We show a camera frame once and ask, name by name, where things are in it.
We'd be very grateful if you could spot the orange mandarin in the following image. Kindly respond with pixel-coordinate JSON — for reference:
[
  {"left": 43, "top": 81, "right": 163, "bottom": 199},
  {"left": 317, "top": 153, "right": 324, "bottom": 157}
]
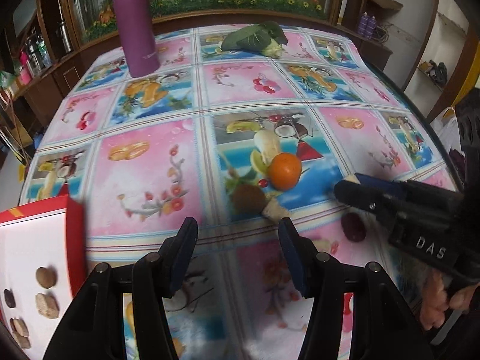
[{"left": 268, "top": 153, "right": 303, "bottom": 191}]

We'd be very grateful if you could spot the dark red jujube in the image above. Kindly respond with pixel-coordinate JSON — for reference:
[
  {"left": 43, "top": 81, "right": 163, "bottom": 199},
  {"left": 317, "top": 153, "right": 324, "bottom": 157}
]
[{"left": 341, "top": 212, "right": 367, "bottom": 243}]

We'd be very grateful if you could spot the beige chunk in tray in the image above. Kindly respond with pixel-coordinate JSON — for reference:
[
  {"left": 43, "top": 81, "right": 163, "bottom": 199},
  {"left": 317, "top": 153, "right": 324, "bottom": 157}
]
[{"left": 35, "top": 292, "right": 59, "bottom": 320}]

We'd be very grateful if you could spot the red white tray box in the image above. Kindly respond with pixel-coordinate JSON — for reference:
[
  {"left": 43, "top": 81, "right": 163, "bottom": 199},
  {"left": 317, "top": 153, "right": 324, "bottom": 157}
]
[{"left": 1, "top": 195, "right": 86, "bottom": 359}]

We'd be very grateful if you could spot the purple thermos bottle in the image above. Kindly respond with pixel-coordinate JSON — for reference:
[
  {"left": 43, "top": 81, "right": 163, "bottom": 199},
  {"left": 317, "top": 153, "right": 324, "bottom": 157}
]
[{"left": 113, "top": 0, "right": 160, "bottom": 78}]

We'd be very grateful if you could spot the green leafy vegetable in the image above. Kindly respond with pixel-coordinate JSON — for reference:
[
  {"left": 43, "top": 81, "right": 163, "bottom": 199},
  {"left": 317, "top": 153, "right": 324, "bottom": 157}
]
[{"left": 220, "top": 20, "right": 288, "bottom": 59}]

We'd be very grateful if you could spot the brown round longan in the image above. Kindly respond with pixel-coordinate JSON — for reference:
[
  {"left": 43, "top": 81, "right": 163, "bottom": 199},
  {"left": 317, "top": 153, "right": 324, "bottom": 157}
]
[{"left": 35, "top": 267, "right": 57, "bottom": 289}]

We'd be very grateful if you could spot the right hand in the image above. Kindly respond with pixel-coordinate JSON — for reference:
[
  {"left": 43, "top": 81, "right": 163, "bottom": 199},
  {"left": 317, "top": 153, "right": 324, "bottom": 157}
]
[{"left": 420, "top": 269, "right": 479, "bottom": 331}]

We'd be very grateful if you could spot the beige chunk lower tray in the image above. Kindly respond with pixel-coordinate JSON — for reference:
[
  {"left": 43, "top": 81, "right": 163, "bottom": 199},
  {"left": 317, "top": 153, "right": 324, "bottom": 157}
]
[{"left": 10, "top": 319, "right": 31, "bottom": 350}]

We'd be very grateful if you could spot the beige sugarcane chunk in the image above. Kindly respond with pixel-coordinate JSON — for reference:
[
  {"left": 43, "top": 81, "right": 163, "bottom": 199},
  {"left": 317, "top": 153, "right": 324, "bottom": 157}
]
[{"left": 261, "top": 197, "right": 290, "bottom": 224}]

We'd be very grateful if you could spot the fruit pattern tablecloth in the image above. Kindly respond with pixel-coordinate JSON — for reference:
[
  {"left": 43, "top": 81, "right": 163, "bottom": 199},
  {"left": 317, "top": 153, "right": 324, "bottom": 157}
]
[{"left": 21, "top": 25, "right": 456, "bottom": 359}]

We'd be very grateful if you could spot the dark jujube in tray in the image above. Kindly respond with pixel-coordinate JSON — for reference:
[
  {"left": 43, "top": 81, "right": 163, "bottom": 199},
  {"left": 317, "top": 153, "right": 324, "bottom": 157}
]
[{"left": 3, "top": 289, "right": 16, "bottom": 309}]

